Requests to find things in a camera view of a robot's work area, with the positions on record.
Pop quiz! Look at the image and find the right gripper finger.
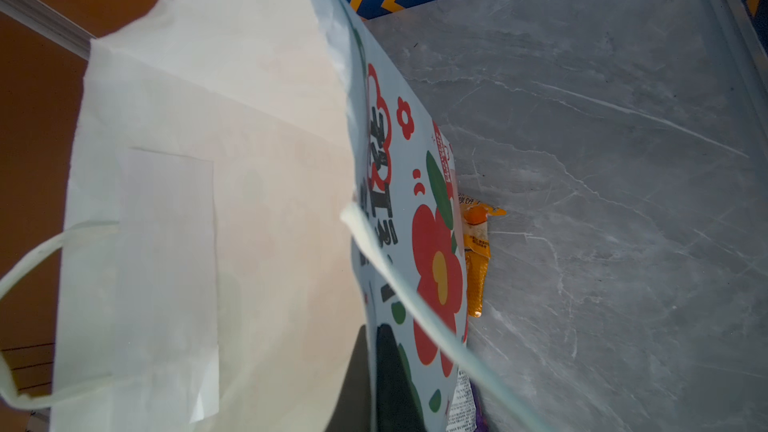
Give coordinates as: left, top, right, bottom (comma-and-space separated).
325, 325, 372, 432

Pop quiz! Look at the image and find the purple white snack bag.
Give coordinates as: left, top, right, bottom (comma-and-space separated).
446, 370, 490, 432

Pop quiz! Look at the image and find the white floral paper bag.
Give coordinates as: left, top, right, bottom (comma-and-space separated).
1, 0, 544, 431

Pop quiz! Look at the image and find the orange cone snack packet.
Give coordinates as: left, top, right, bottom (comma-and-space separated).
459, 194, 507, 317

